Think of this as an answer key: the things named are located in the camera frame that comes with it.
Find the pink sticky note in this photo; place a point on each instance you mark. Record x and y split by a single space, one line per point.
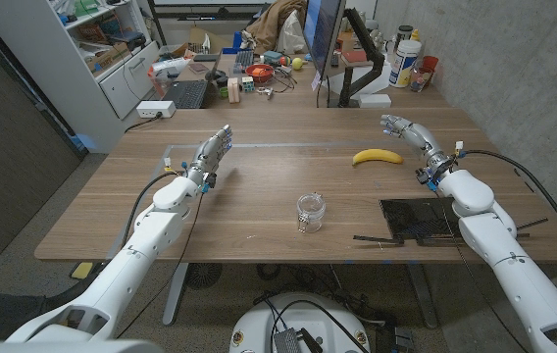
316 81

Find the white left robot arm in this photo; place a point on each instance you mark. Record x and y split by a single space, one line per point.
146 235

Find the grey table leg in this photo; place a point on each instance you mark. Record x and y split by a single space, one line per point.
174 294
421 294

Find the black lidded jar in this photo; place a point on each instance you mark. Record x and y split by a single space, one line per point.
404 34

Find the black laptop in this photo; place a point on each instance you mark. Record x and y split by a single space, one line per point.
190 93

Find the white plastic tub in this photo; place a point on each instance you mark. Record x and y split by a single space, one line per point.
404 64

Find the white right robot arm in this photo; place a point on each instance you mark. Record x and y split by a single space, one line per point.
499 235

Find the clear glass jar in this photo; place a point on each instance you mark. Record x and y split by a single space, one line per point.
311 213

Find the yellow toy banana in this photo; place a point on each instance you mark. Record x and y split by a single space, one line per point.
377 156

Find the yellow ball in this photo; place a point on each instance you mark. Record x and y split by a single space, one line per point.
297 63

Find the brown jacket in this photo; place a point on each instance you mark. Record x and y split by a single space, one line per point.
271 22

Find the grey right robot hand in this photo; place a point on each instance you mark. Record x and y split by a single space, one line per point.
418 135

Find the white spray bottle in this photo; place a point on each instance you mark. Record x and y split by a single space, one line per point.
169 67

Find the rubik's cube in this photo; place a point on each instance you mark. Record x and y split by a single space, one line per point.
247 84

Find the white shelf cabinet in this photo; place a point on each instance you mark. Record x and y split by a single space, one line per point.
82 73

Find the red cup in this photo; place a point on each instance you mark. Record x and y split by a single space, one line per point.
430 64

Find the white plastic bag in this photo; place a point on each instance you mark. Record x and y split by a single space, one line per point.
292 34

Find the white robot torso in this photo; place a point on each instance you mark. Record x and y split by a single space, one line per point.
303 318

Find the pale pink block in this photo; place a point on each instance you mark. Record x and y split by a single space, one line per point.
233 90

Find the yellow pad on floor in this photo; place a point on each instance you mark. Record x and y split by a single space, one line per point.
81 270

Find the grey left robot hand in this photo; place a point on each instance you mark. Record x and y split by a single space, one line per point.
210 154

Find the small clear glass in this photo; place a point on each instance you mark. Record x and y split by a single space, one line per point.
418 80

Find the red bowl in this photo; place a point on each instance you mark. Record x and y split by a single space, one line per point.
259 72

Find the white power strip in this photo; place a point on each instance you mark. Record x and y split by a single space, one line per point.
155 109

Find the white flat box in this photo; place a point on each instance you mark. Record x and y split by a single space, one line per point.
374 100

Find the computer monitor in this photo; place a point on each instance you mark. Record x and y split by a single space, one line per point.
325 29

